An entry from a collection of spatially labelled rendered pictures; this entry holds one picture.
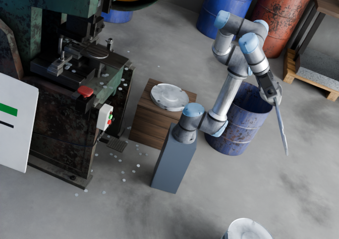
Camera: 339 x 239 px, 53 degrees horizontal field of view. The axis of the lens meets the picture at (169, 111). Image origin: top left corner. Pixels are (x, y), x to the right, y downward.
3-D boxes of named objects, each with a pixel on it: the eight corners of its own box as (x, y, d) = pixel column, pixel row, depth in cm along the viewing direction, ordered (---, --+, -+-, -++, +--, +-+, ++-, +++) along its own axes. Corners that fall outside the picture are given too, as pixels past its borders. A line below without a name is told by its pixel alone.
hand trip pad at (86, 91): (92, 101, 174) (94, 89, 169) (87, 107, 169) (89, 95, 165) (80, 96, 174) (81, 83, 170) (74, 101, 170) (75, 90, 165)
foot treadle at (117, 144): (126, 148, 235) (127, 142, 232) (120, 157, 227) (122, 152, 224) (51, 115, 239) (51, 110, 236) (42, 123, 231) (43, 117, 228)
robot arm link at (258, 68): (267, 60, 133) (247, 68, 135) (271, 68, 135) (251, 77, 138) (263, 51, 138) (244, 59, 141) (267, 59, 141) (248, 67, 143)
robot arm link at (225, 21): (213, 40, 186) (223, 1, 138) (232, 48, 185) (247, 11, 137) (205, 59, 185) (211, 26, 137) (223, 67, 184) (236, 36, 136)
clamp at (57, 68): (73, 63, 191) (75, 47, 185) (57, 76, 178) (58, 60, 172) (63, 59, 192) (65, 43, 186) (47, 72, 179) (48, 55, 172)
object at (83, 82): (113, 58, 219) (115, 50, 215) (78, 91, 183) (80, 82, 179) (71, 41, 221) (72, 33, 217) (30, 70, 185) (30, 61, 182)
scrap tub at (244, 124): (250, 134, 306) (274, 93, 277) (245, 165, 272) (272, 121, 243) (207, 116, 309) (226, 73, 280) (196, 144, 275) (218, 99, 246)
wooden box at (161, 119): (184, 125, 289) (196, 94, 268) (177, 156, 259) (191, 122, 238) (139, 110, 288) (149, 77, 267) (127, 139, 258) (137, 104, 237)
